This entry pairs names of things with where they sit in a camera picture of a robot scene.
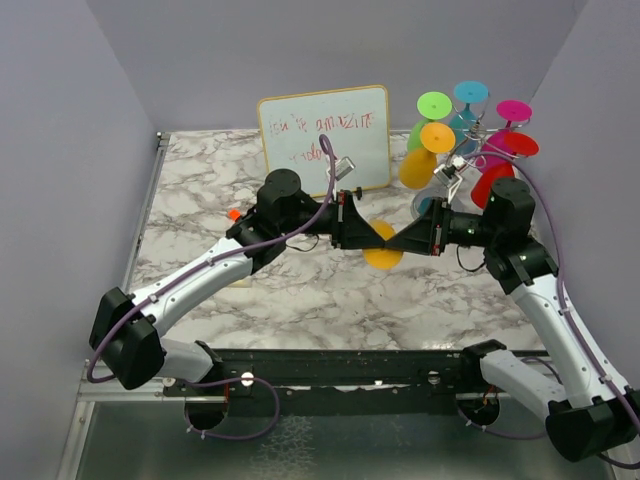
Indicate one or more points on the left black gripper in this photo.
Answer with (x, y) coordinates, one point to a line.
(349, 229)

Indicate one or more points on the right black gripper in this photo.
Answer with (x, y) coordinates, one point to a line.
(424, 236)

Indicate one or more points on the yellow wine glass front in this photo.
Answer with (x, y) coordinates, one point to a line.
(382, 258)

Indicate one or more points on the yellow wine glass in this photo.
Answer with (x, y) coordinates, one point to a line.
(426, 141)
(382, 258)

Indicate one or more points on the red wine glass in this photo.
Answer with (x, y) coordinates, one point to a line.
(510, 143)

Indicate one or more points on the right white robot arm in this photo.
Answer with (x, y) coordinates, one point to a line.
(591, 409)

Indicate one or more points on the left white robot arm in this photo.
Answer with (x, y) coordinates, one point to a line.
(128, 330)

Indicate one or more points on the yellow wine glass left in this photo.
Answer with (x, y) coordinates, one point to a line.
(426, 141)

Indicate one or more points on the pink wine glass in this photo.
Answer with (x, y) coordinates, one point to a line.
(515, 113)

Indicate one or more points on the chrome wine glass rack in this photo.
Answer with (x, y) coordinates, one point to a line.
(422, 200)

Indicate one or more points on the blue wine glass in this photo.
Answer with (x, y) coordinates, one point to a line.
(468, 93)

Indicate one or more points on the green wine glass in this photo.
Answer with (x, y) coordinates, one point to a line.
(431, 106)

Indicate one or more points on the yellow framed whiteboard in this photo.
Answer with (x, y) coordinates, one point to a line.
(355, 120)

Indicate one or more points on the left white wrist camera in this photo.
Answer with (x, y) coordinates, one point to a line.
(339, 169)

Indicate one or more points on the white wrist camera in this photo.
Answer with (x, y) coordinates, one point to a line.
(448, 174)
(339, 169)

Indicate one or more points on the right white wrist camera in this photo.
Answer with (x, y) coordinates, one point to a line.
(448, 174)

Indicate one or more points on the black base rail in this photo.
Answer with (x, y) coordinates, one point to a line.
(338, 383)

